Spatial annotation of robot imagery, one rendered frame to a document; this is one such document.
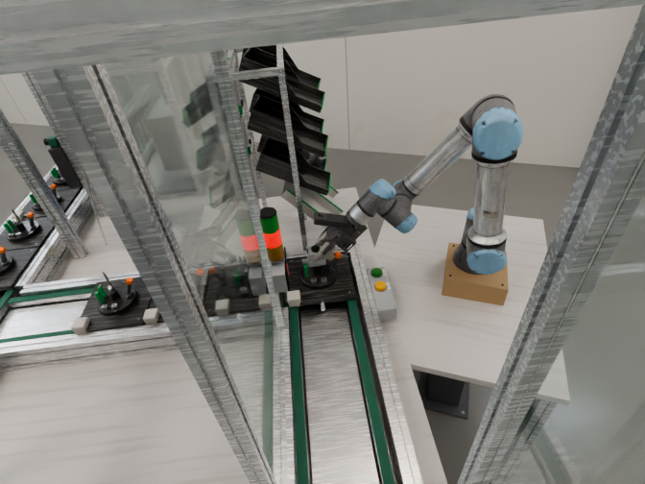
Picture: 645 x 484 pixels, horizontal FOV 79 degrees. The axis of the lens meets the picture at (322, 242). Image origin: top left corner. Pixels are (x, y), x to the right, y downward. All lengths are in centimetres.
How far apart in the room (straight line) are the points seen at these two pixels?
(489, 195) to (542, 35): 280
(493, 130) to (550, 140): 316
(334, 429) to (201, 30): 110
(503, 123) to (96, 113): 95
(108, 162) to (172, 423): 113
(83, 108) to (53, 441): 132
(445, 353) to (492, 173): 60
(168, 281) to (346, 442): 88
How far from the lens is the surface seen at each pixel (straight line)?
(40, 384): 170
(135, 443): 140
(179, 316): 43
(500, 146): 113
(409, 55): 396
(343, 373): 128
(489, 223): 128
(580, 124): 423
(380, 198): 125
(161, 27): 21
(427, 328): 146
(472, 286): 152
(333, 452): 117
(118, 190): 34
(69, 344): 161
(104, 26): 22
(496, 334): 150
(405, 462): 112
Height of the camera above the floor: 201
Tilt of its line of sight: 40 degrees down
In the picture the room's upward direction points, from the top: 6 degrees counter-clockwise
